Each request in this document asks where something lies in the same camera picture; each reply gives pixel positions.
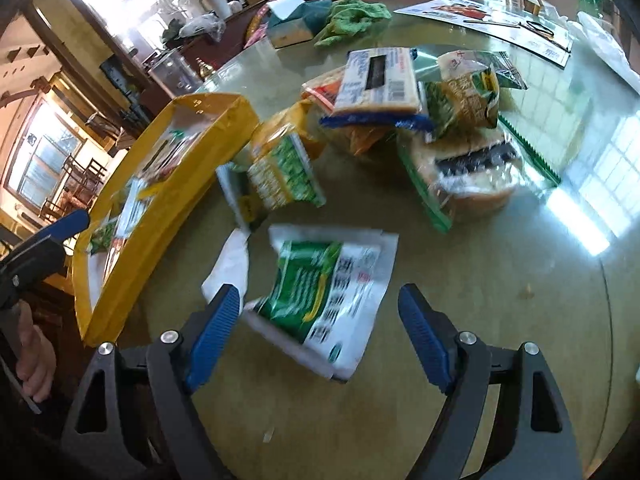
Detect person's left hand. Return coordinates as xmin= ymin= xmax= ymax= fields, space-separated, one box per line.
xmin=15 ymin=305 xmax=59 ymax=404

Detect small tan box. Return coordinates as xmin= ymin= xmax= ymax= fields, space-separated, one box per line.
xmin=525 ymin=0 xmax=557 ymax=20

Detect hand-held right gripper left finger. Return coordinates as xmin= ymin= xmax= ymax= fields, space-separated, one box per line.
xmin=60 ymin=284 xmax=246 ymax=480

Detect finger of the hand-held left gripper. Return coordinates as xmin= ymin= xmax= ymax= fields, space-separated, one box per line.
xmin=0 ymin=209 xmax=91 ymax=311

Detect yellow green snack packet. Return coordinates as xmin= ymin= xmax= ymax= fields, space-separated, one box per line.
xmin=425 ymin=50 xmax=502 ymax=137

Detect green edged seaweed cracker packet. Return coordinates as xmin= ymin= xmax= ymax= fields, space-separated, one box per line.
xmin=397 ymin=115 xmax=563 ymax=234

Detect crumpled clear plastic bag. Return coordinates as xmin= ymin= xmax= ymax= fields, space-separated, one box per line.
xmin=177 ymin=12 xmax=227 ymax=42

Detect clear plastic pitcher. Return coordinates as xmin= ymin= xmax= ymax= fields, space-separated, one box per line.
xmin=149 ymin=49 xmax=204 ymax=99

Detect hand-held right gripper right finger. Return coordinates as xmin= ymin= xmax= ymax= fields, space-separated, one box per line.
xmin=397 ymin=284 xmax=584 ymax=480

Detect wooden dining chairs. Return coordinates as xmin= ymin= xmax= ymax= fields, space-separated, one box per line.
xmin=40 ymin=152 xmax=109 ymax=222

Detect dark wooden sideboard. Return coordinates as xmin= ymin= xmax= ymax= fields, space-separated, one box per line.
xmin=145 ymin=0 xmax=347 ymax=111

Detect white plastic bag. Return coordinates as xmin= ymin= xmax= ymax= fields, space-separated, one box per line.
xmin=577 ymin=10 xmax=640 ymax=92

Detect green cloth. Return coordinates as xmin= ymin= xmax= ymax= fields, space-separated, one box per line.
xmin=314 ymin=0 xmax=394 ymax=50

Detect colourful hula hoop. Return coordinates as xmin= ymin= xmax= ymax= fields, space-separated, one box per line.
xmin=243 ymin=0 xmax=347 ymax=52

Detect black door lock plate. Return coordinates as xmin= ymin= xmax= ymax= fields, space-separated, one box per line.
xmin=100 ymin=55 xmax=152 ymax=117

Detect black eyeglasses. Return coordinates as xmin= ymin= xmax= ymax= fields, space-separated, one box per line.
xmin=464 ymin=17 xmax=572 ymax=53

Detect white crumpled tissue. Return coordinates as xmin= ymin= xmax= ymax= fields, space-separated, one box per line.
xmin=201 ymin=230 xmax=251 ymax=307

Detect blue edged cracker packet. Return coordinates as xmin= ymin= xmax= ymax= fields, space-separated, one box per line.
xmin=319 ymin=47 xmax=434 ymax=134

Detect yellow cardboard box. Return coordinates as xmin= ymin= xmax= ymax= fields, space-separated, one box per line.
xmin=71 ymin=92 xmax=261 ymax=347

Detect teal tissue box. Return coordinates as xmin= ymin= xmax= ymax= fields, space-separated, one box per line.
xmin=265 ymin=0 xmax=334 ymax=50

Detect dark green snack packet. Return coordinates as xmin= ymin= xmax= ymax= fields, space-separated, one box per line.
xmin=487 ymin=51 xmax=529 ymax=92

